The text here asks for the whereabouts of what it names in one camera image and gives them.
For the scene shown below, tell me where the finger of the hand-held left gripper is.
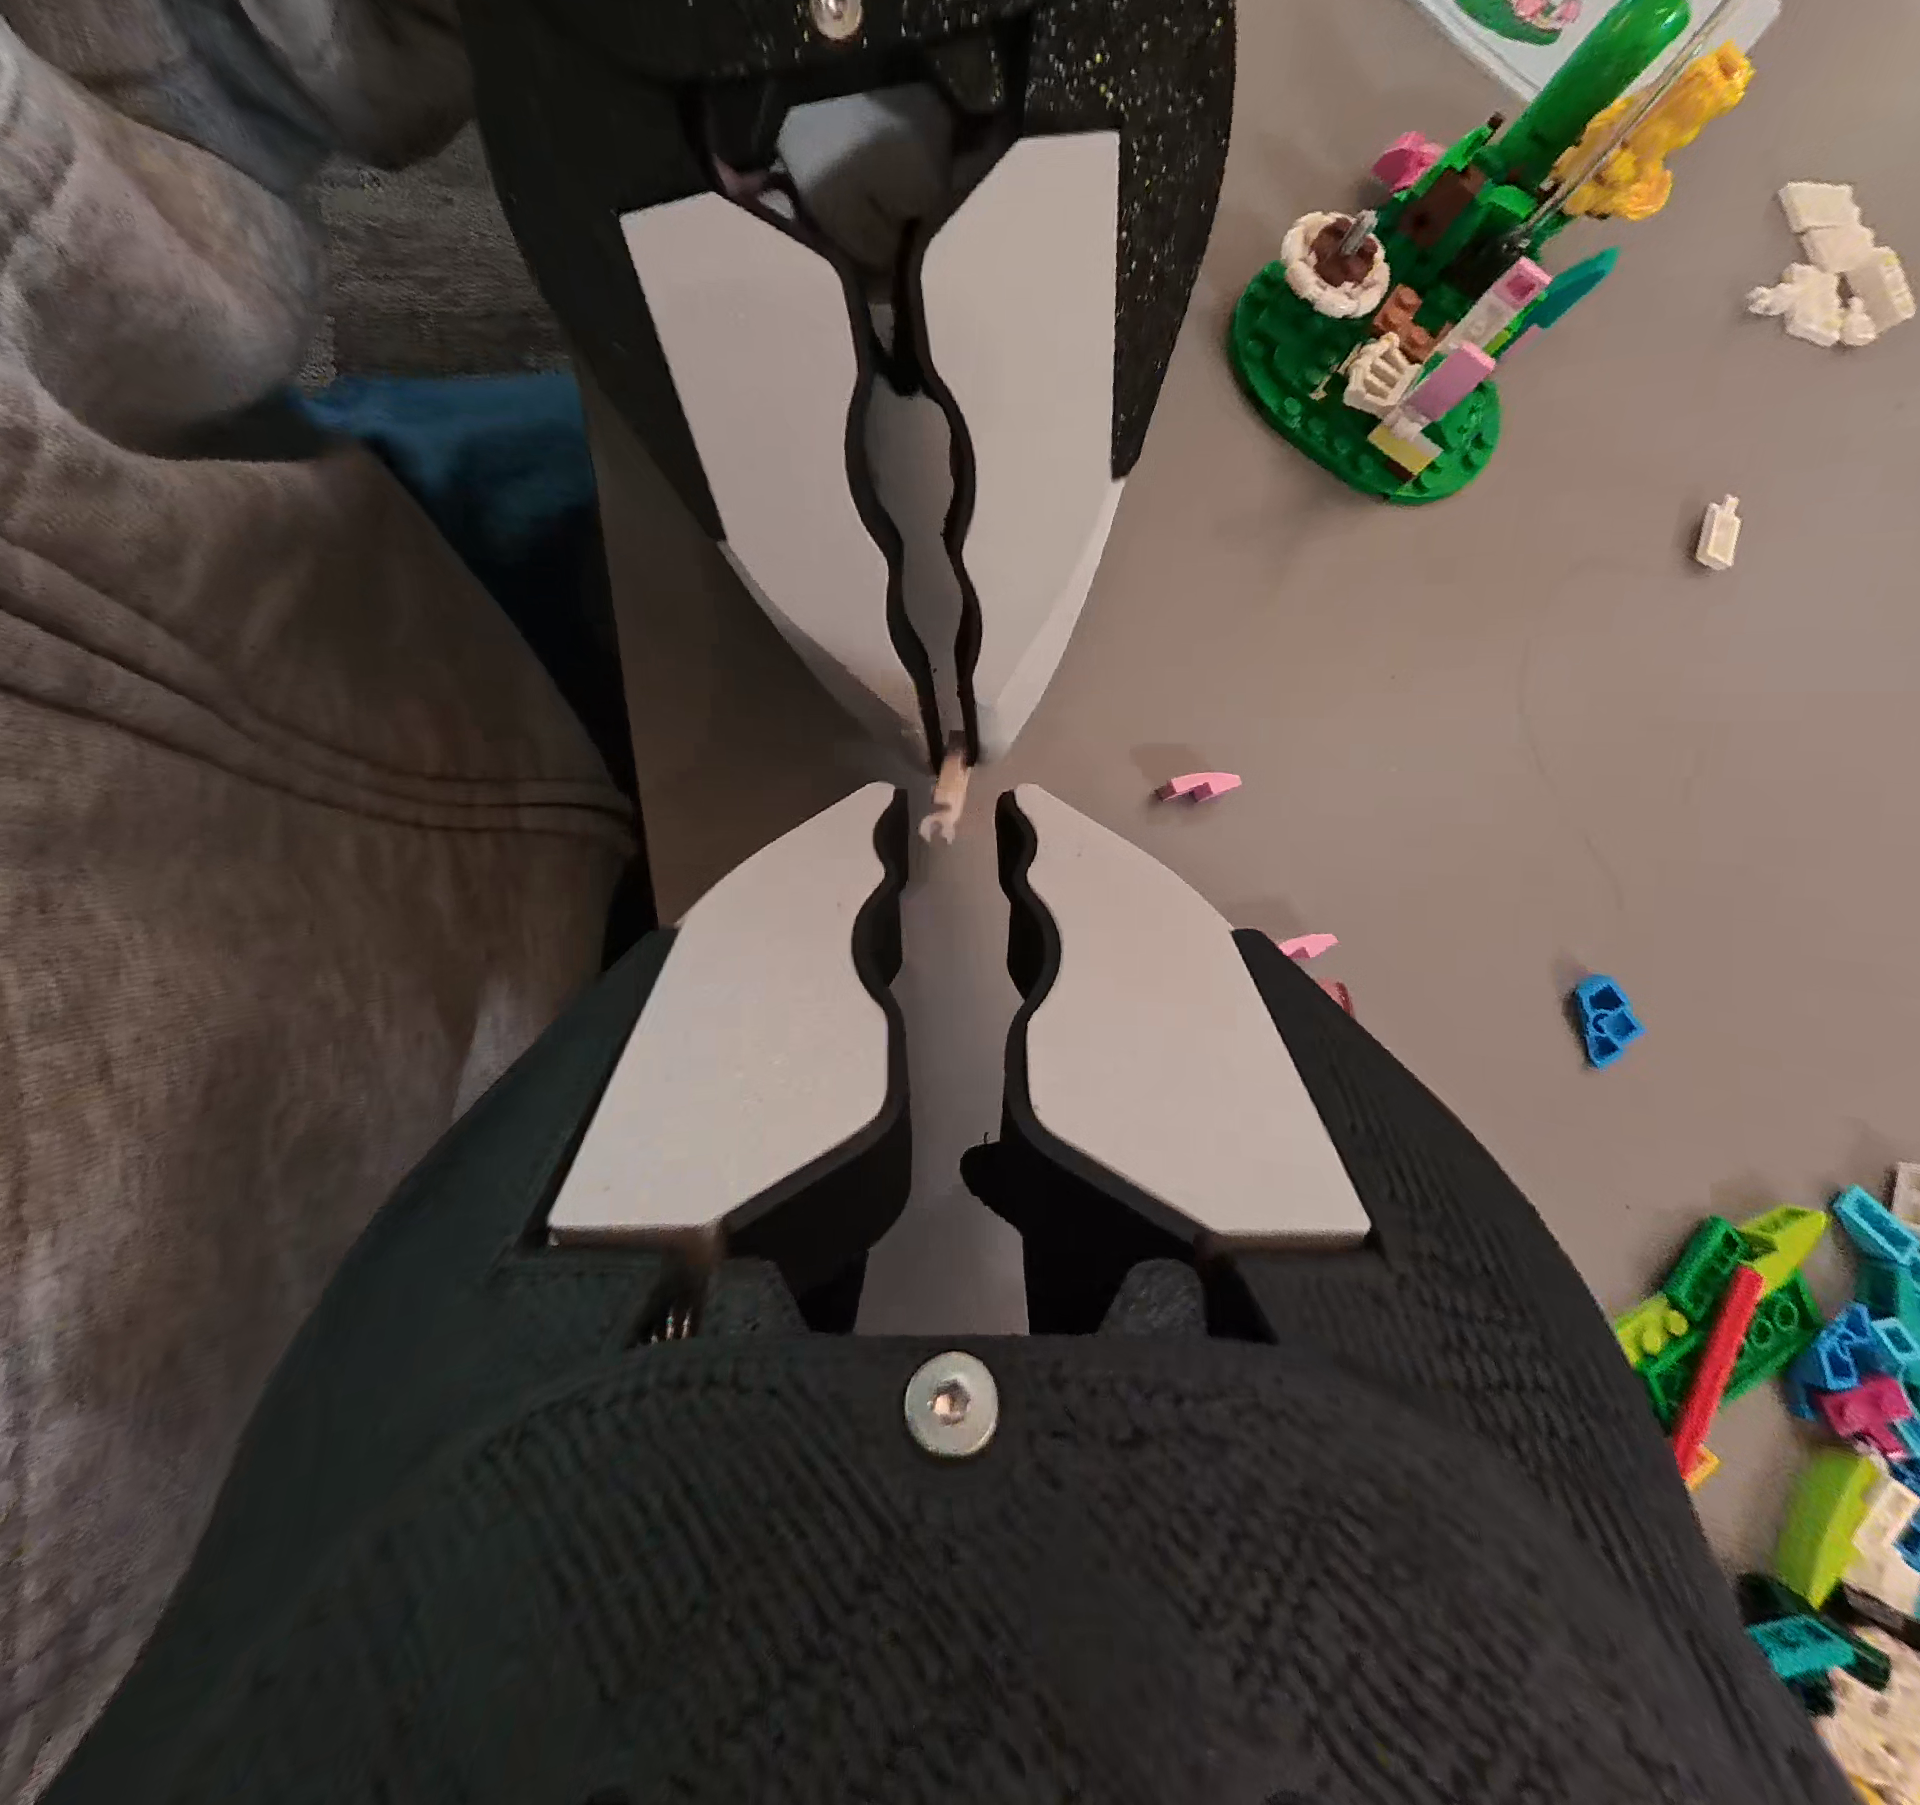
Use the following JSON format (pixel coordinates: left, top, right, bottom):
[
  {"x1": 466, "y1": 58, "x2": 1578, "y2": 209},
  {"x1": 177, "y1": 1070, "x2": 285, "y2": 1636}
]
[
  {"x1": 617, "y1": 191, "x2": 940, "y2": 759},
  {"x1": 913, "y1": 128, "x2": 1128, "y2": 764}
]

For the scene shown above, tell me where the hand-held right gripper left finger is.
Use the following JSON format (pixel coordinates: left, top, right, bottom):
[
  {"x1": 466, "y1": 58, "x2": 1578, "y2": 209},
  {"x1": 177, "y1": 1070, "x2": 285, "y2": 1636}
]
[{"x1": 548, "y1": 782, "x2": 913, "y2": 1335}]

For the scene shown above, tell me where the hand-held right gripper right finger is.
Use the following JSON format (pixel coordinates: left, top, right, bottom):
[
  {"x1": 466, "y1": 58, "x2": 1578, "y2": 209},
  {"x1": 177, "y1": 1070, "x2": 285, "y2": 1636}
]
[{"x1": 995, "y1": 782, "x2": 1376, "y2": 1335}]

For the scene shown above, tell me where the white lego clip piece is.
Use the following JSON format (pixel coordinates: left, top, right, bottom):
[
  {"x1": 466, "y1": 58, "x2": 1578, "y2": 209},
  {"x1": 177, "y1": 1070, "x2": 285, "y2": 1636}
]
[{"x1": 918, "y1": 732, "x2": 977, "y2": 848}]

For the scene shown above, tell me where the pile of colourful lego pieces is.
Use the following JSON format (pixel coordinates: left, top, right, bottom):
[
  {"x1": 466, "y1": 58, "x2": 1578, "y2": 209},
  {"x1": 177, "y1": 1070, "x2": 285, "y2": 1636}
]
[{"x1": 1610, "y1": 1158, "x2": 1920, "y2": 1805}]

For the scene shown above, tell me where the heap of white lego pieces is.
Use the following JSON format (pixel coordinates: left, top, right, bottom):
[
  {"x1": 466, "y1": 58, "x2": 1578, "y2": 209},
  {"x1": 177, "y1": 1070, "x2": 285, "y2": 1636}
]
[{"x1": 1743, "y1": 178, "x2": 1920, "y2": 349}]

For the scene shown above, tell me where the person's left forearm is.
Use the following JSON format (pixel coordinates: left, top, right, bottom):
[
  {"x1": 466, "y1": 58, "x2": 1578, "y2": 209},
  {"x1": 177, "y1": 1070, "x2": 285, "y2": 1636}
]
[{"x1": 0, "y1": 0, "x2": 485, "y2": 427}]

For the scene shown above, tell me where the green lego flower model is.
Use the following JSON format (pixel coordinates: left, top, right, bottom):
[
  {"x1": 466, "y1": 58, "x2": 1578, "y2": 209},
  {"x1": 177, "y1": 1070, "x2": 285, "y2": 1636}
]
[{"x1": 1226, "y1": 0, "x2": 1757, "y2": 505}]

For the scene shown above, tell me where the blue lego wedge piece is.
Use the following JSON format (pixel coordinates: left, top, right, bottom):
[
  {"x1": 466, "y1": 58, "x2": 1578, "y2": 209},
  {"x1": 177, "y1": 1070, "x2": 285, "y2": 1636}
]
[{"x1": 1571, "y1": 973, "x2": 1646, "y2": 1070}]

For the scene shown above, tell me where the person's blue trouser leg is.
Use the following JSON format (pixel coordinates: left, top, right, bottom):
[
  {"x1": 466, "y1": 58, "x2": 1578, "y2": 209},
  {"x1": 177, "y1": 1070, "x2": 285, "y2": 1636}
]
[{"x1": 292, "y1": 370, "x2": 604, "y2": 668}]

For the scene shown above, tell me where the person's grey hoodie torso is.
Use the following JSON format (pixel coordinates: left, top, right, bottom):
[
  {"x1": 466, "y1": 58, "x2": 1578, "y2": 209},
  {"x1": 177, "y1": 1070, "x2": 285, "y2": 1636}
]
[{"x1": 0, "y1": 380, "x2": 649, "y2": 1794}]

